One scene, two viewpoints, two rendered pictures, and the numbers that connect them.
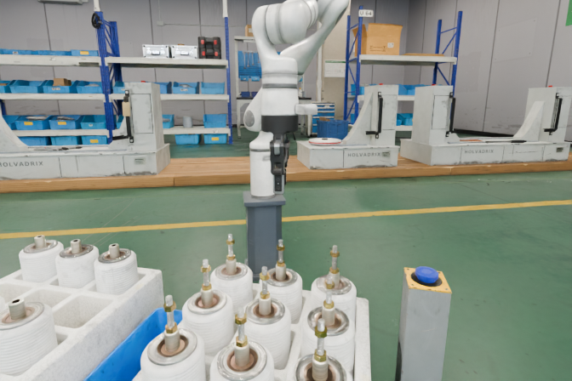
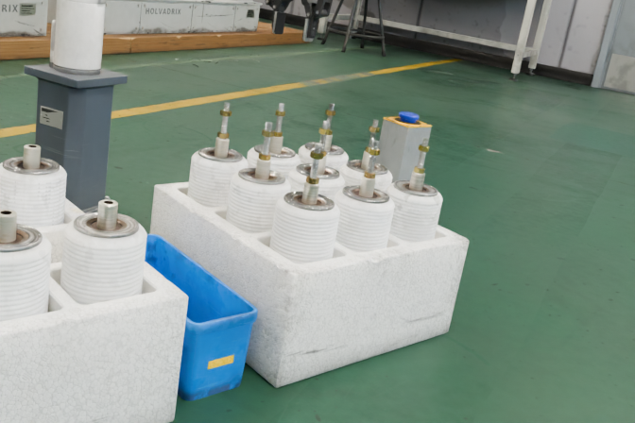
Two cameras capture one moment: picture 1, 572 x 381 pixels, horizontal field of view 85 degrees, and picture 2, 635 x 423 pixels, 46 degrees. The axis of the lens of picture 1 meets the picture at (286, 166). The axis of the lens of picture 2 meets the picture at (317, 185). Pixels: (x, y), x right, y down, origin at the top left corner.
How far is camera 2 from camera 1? 1.05 m
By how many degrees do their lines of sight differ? 55
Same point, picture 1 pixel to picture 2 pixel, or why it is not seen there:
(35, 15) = not seen: outside the picture
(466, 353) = not seen: hidden behind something
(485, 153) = (171, 15)
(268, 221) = (102, 113)
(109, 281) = (54, 203)
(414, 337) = (404, 174)
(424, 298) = (416, 135)
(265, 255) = (93, 175)
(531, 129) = not seen: outside the picture
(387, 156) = (30, 14)
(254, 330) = (333, 184)
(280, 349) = not seen: hidden behind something
